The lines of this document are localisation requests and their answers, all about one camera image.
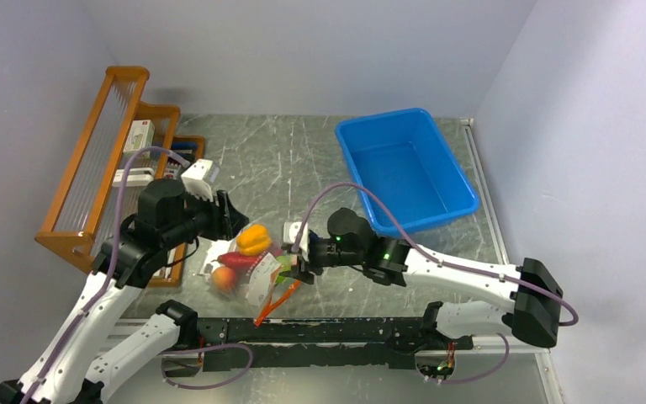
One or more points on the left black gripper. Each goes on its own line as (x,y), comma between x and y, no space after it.
(227,220)

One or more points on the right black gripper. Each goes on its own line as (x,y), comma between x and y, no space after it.
(304,265)

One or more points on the yellow fake bell pepper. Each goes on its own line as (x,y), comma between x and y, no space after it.
(254,240)

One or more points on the clear zip top bag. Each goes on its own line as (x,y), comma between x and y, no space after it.
(261,290)

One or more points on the blue plastic bin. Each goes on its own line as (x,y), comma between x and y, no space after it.
(410,176)

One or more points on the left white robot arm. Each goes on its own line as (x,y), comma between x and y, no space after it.
(169,213)

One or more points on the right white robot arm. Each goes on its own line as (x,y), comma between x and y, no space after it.
(520,300)

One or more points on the green fake fruit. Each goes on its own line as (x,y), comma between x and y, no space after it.
(286,263)

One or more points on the red fake chili pepper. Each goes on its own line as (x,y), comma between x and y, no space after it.
(237,260)

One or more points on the fake peach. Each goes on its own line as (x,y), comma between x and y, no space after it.
(224,279)

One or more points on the white blister pack card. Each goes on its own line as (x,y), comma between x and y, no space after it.
(207,266)

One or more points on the blue marker pens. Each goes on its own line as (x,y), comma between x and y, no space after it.
(185,149)

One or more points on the white flat device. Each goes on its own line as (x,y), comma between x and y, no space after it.
(137,177)

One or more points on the white box with red label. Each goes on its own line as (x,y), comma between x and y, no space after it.
(140,136)

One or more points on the orange wooden rack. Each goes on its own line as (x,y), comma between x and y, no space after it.
(81,215)

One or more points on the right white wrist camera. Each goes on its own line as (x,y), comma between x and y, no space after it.
(294,230)

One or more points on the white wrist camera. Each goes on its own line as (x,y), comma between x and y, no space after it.
(294,230)
(199,177)

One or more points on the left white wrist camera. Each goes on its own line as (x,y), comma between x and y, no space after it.
(199,177)

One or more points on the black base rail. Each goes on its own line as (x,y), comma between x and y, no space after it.
(395,342)

